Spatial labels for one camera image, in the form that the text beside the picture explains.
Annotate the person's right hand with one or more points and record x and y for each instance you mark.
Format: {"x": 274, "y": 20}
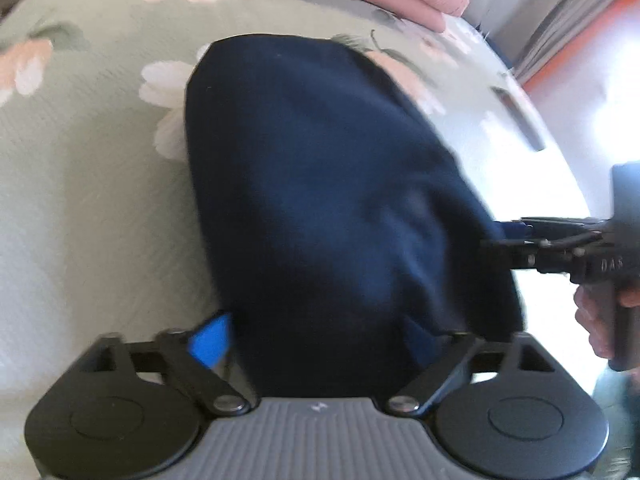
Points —
{"x": 592, "y": 320}

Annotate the grey curtain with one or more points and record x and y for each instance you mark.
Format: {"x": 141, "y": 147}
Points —
{"x": 560, "y": 15}

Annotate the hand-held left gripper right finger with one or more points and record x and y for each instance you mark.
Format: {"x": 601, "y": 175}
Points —
{"x": 425, "y": 347}

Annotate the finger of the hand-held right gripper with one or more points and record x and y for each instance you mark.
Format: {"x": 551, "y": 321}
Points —
{"x": 550, "y": 223}
{"x": 535, "y": 255}

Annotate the navy hoodie with white stripes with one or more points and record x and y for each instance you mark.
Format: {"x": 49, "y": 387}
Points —
{"x": 330, "y": 210}

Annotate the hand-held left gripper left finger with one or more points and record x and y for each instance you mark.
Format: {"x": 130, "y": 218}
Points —
{"x": 212, "y": 342}

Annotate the green floral bed sheet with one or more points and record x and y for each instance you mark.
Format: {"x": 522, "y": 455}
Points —
{"x": 95, "y": 185}

